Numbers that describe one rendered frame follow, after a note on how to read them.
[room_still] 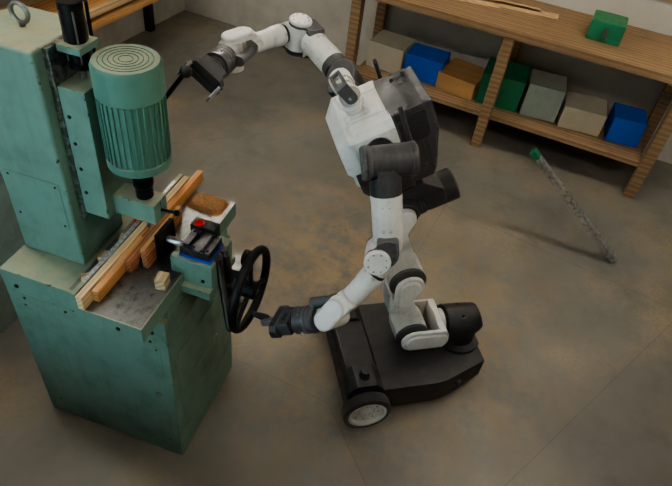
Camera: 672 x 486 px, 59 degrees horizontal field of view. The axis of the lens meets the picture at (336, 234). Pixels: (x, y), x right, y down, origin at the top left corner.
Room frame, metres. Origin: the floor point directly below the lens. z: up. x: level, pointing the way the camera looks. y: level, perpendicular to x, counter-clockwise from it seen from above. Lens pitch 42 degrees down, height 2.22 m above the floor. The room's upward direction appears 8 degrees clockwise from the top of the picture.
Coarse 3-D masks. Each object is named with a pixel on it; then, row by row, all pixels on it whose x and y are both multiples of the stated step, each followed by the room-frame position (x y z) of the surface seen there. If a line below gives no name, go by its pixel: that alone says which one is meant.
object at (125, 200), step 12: (120, 192) 1.31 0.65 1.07; (132, 192) 1.32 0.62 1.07; (156, 192) 1.34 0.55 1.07; (120, 204) 1.29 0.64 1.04; (132, 204) 1.28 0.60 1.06; (144, 204) 1.28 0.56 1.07; (156, 204) 1.28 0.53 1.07; (132, 216) 1.29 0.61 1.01; (144, 216) 1.28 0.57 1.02; (156, 216) 1.28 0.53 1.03
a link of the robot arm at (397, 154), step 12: (384, 144) 1.34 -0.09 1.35; (396, 144) 1.34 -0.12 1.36; (408, 144) 1.34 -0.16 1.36; (372, 156) 1.29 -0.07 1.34; (384, 156) 1.29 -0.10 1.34; (396, 156) 1.30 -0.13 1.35; (408, 156) 1.30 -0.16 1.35; (384, 168) 1.28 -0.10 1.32; (396, 168) 1.28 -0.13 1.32; (408, 168) 1.29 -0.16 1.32; (384, 180) 1.27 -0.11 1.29; (396, 180) 1.28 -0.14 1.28; (372, 192) 1.27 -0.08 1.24; (384, 192) 1.26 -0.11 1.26; (396, 192) 1.27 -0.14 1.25
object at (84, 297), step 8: (184, 176) 1.58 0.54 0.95; (176, 184) 1.53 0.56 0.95; (184, 184) 1.55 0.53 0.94; (176, 192) 1.50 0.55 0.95; (168, 200) 1.45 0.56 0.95; (144, 224) 1.32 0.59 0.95; (136, 232) 1.28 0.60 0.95; (128, 240) 1.24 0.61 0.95; (120, 248) 1.20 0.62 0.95; (112, 256) 1.17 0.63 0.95; (120, 256) 1.18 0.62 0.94; (104, 264) 1.13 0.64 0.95; (112, 264) 1.14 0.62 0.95; (104, 272) 1.10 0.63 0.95; (96, 280) 1.07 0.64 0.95; (88, 288) 1.03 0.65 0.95; (80, 296) 1.00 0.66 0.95; (88, 296) 1.02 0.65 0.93; (80, 304) 1.00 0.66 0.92; (88, 304) 1.02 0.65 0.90
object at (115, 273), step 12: (192, 180) 1.58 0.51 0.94; (180, 192) 1.51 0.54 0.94; (192, 192) 1.56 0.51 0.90; (168, 204) 1.44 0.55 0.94; (180, 204) 1.48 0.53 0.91; (120, 264) 1.15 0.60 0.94; (108, 276) 1.10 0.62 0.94; (120, 276) 1.13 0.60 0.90; (96, 288) 1.05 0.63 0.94; (108, 288) 1.08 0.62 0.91; (96, 300) 1.03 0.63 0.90
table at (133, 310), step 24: (192, 216) 1.44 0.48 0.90; (216, 216) 1.46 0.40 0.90; (168, 264) 1.21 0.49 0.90; (120, 288) 1.09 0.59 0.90; (144, 288) 1.11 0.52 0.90; (168, 288) 1.12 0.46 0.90; (192, 288) 1.16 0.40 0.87; (216, 288) 1.19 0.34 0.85; (96, 312) 1.00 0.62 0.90; (120, 312) 1.01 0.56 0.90; (144, 312) 1.02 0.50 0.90; (144, 336) 0.97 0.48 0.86
